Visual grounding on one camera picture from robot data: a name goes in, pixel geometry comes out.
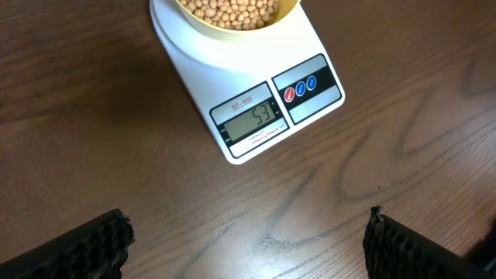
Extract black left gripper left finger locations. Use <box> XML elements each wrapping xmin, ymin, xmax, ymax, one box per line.
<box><xmin>1</xmin><ymin>208</ymin><xmax>135</xmax><ymax>279</ymax></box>

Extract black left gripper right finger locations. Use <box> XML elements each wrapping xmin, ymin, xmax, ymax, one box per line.
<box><xmin>363</xmin><ymin>206</ymin><xmax>495</xmax><ymax>279</ymax></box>

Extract white digital kitchen scale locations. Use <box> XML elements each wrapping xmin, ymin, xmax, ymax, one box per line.
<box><xmin>150</xmin><ymin>0</ymin><xmax>345</xmax><ymax>164</ymax></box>

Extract yellow plastic bowl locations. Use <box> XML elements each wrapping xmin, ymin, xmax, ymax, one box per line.
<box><xmin>176</xmin><ymin>0</ymin><xmax>301</xmax><ymax>40</ymax></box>

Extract soybeans in bowl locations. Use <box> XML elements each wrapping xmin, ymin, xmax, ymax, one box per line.
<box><xmin>179</xmin><ymin>0</ymin><xmax>280</xmax><ymax>30</ymax></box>

